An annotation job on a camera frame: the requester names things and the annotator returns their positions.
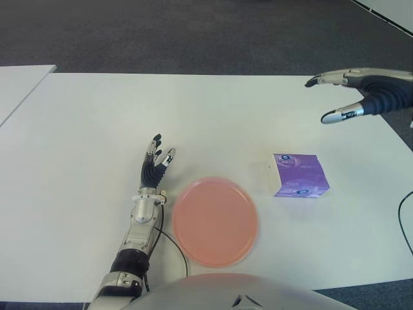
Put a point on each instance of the white side table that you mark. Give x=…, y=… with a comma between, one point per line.
x=19, y=84

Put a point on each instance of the white panel with black edge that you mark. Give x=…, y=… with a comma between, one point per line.
x=393, y=9

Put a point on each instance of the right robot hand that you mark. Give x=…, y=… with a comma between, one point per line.
x=387, y=87

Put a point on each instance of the purple tissue paper pack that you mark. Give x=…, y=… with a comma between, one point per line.
x=300, y=174

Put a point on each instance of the pink round plate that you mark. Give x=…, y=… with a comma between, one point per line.
x=214, y=223

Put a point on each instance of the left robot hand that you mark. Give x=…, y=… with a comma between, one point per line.
x=151, y=172

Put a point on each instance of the silver robot torso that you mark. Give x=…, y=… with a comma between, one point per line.
x=209, y=294

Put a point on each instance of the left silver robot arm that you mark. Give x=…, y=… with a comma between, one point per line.
x=143, y=210

